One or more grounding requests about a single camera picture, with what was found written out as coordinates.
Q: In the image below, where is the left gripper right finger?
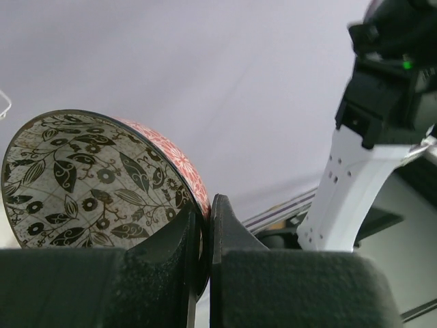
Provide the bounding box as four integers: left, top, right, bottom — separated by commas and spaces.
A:
210, 194, 403, 328

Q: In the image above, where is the clear wire dish rack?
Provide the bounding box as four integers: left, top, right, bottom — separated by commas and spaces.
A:
0, 90, 12, 120

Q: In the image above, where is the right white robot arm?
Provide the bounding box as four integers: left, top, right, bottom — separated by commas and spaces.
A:
283, 1, 436, 251

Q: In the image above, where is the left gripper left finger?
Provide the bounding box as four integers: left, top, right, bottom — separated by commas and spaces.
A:
1, 206, 201, 327

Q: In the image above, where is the grey leaf pattern bowl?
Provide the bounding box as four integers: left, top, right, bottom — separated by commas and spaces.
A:
0, 109, 210, 295

